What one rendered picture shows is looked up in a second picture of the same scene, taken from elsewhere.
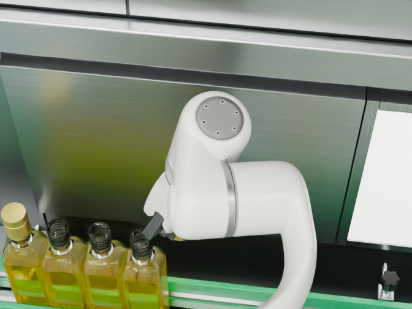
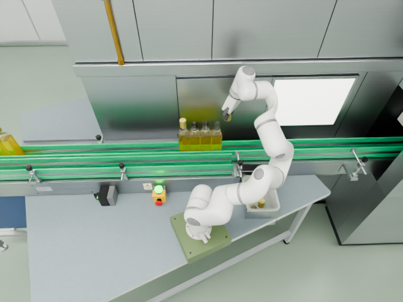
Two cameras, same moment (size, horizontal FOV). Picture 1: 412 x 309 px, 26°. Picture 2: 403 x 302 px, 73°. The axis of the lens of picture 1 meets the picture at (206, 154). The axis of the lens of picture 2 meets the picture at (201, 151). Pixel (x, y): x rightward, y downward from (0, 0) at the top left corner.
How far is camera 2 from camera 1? 0.50 m
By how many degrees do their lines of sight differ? 7
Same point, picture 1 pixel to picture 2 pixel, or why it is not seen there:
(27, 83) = (183, 84)
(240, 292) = (239, 142)
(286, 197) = (268, 86)
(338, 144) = not seen: hidden behind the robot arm
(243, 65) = not seen: hidden behind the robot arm
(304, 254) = (275, 98)
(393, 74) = (279, 68)
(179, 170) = (241, 82)
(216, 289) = (232, 142)
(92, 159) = (198, 108)
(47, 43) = (190, 70)
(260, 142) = not seen: hidden behind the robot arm
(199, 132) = (244, 74)
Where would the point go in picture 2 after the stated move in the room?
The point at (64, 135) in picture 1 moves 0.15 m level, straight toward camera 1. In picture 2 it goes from (191, 100) to (202, 118)
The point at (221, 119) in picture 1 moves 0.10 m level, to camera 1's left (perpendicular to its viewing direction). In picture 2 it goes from (248, 71) to (224, 73)
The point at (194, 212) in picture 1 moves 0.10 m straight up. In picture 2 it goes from (247, 90) to (251, 67)
